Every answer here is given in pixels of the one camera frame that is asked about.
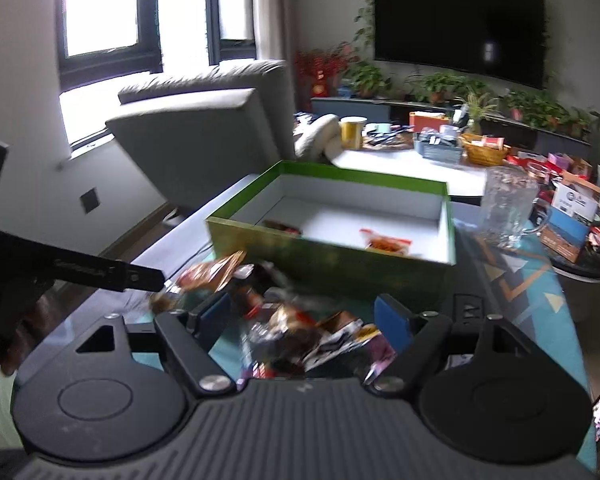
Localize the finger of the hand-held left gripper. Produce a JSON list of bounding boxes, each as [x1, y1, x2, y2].
[[0, 230, 164, 294]]

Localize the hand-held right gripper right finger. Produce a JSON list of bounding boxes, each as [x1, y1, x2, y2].
[[365, 294, 536, 395]]

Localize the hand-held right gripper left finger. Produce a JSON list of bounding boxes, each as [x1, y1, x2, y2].
[[75, 292, 236, 397]]

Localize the pile of snack packets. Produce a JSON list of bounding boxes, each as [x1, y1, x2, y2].
[[150, 250, 398, 391]]

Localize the green cardboard box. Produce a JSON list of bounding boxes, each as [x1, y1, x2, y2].
[[205, 160, 456, 308]]

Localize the person's left hand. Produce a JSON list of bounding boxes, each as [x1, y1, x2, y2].
[[2, 285, 61, 376]]

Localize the orange snack packet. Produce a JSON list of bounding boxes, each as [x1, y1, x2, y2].
[[359, 228, 412, 256]]

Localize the dark snack packet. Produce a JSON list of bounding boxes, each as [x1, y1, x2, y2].
[[262, 220, 303, 237]]

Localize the round white table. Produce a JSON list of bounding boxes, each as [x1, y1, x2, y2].
[[330, 135, 489, 199]]

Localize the grey armchair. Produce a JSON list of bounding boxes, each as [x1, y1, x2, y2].
[[105, 59, 301, 211]]

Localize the clear glass mug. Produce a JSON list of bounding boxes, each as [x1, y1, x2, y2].
[[477, 166, 553, 250]]

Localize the grey-blue plastic basket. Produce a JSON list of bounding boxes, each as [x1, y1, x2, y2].
[[414, 132, 465, 165]]

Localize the yellow wicker basket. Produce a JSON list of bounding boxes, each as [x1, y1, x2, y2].
[[460, 132, 512, 167]]

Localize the yellow can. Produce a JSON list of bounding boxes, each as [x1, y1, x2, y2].
[[340, 116, 368, 150]]

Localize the blue and white carton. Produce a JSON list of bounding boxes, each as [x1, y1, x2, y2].
[[540, 180, 600, 264]]

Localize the beige cushion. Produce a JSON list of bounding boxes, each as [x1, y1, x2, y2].
[[294, 114, 342, 159]]

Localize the orange tissue box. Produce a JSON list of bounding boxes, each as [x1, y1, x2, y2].
[[409, 111, 451, 134]]

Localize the red cardboard box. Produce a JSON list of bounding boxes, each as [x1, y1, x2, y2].
[[505, 147, 549, 167]]

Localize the dark television cabinet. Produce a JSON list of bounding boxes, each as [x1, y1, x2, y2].
[[310, 96, 593, 157]]

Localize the spider plant in vase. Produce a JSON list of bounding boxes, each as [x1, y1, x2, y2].
[[455, 91, 501, 136]]

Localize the pink cardboard box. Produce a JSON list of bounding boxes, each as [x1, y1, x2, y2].
[[545, 152, 594, 179]]

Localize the green potted plant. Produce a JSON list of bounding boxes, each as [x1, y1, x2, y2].
[[504, 89, 592, 135], [414, 72, 487, 105], [347, 62, 392, 99]]

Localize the black-framed window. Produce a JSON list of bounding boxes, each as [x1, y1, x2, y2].
[[55, 0, 163, 90], [205, 0, 258, 67]]

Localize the red flower decoration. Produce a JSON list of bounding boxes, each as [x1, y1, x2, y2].
[[295, 45, 356, 98]]

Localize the beige curtain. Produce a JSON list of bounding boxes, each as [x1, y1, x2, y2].
[[250, 0, 301, 111]]

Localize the black wall socket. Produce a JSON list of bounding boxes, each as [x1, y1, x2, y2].
[[79, 187, 101, 215]]

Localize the black wall television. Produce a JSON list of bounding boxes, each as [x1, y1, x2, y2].
[[372, 0, 548, 90]]

